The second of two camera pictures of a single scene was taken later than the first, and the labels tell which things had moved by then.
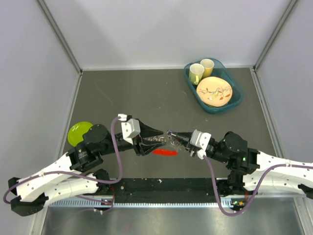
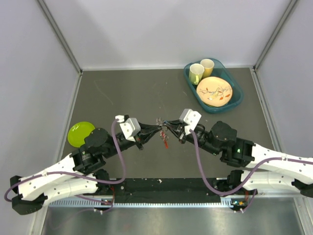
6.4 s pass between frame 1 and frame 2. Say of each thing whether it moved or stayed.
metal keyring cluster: moved
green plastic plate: stayed
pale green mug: stayed
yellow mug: stayed
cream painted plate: stayed
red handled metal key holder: moved
